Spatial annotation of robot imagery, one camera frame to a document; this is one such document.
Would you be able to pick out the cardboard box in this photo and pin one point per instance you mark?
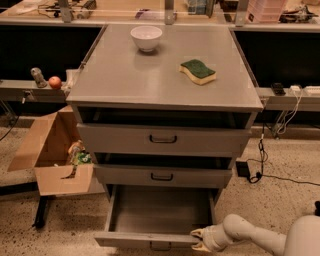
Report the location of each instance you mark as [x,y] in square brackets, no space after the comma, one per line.
[45,151]

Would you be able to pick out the grey bottom drawer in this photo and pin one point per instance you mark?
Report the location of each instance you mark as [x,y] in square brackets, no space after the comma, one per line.
[158,218]

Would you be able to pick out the colourful toys in box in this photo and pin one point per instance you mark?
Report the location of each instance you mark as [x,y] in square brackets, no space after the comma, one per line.
[77,154]

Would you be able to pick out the grey drawer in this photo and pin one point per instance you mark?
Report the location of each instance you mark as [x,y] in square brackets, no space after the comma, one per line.
[162,176]
[161,140]
[158,218]

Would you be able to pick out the small grey figurine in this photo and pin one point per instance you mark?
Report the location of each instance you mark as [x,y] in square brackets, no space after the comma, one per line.
[38,77]

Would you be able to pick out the black table leg foot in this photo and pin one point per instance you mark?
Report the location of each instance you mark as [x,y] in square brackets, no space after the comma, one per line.
[39,221]

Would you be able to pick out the black power adapter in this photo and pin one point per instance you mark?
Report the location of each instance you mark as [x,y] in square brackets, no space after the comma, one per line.
[243,169]

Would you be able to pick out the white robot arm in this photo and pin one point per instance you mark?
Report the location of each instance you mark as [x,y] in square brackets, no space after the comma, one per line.
[302,239]

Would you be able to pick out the white power strip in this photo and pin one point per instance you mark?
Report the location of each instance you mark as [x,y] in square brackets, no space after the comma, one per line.
[312,90]

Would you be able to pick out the white bowl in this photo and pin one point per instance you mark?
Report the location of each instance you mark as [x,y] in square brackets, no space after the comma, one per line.
[146,38]

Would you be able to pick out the grey top drawer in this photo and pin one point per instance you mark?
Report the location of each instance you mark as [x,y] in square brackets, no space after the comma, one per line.
[161,140]

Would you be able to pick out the green yellow sponge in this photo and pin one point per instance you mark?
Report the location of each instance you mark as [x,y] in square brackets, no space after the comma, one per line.
[197,72]

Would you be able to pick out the pink storage drawers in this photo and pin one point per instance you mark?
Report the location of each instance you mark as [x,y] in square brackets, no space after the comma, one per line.
[265,11]

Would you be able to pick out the grey middle drawer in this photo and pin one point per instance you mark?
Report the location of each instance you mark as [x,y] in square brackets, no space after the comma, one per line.
[162,176]

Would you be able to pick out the grey drawer cabinet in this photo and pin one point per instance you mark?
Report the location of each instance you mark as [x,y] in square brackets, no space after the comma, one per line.
[121,85]

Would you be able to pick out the red apple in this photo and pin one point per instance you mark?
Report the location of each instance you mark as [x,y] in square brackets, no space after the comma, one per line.
[55,82]

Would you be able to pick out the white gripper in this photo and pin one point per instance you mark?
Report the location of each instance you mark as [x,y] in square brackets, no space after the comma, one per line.
[209,237]

